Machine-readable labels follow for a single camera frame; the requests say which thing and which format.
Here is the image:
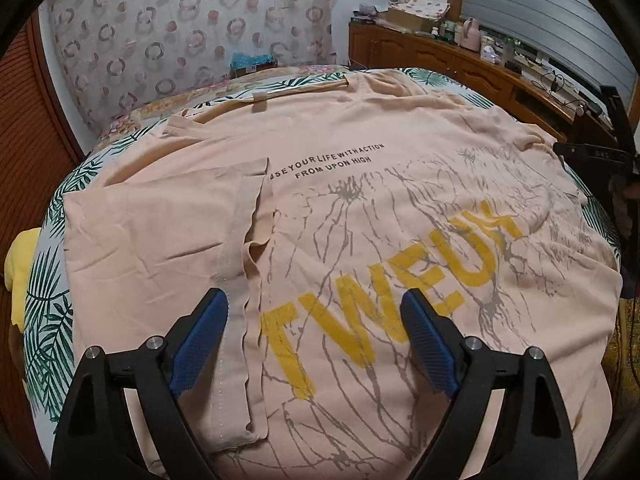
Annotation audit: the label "wooden headboard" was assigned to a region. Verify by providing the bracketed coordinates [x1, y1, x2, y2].
[0, 15, 86, 241]

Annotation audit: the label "black cable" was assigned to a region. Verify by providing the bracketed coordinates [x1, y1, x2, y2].
[529, 71, 581, 108]

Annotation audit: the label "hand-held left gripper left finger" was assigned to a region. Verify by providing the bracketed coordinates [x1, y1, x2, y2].
[50, 288, 229, 480]

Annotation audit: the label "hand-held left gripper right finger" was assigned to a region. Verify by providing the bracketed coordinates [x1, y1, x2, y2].
[401, 288, 587, 480]

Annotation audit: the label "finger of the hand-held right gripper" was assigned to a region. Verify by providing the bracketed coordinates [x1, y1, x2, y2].
[552, 141, 636, 175]

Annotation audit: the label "yellow cloth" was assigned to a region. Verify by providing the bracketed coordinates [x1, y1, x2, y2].
[4, 227, 43, 333]

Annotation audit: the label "brown wooden cabinet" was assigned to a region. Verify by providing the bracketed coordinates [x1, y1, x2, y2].
[347, 17, 618, 143]

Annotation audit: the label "leaf print bedsheet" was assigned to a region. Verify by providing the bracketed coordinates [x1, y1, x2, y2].
[24, 66, 625, 413]

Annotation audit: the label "floral yellow blanket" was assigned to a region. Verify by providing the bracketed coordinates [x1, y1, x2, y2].
[95, 64, 351, 143]

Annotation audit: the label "grey window blinds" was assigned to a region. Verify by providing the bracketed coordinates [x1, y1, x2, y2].
[460, 0, 640, 88]

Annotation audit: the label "teal cloth bundle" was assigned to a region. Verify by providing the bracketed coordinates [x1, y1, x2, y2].
[229, 51, 278, 78]

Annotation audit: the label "row of small bottles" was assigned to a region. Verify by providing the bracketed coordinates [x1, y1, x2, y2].
[429, 19, 465, 44]

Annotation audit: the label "circle pattern curtain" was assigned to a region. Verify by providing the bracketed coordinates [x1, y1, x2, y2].
[46, 0, 343, 133]

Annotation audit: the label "floral cloth covered box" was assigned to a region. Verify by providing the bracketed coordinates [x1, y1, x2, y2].
[386, 0, 452, 35]

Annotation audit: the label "peach printed t-shirt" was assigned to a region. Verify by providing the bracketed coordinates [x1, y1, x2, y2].
[62, 69, 623, 480]

